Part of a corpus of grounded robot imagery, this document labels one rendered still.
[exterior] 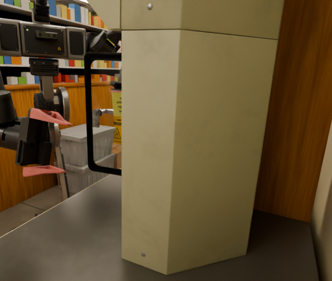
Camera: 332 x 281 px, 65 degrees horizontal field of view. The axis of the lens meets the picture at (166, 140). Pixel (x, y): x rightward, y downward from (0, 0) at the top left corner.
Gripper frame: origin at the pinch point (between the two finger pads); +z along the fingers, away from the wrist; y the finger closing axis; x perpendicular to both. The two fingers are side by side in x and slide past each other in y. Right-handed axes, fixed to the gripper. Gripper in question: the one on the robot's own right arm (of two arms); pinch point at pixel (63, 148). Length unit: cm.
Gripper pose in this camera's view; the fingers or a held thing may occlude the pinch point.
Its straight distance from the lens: 57.1
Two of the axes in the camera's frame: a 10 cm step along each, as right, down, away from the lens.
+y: 1.5, -9.9, -0.4
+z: 9.1, 1.5, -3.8
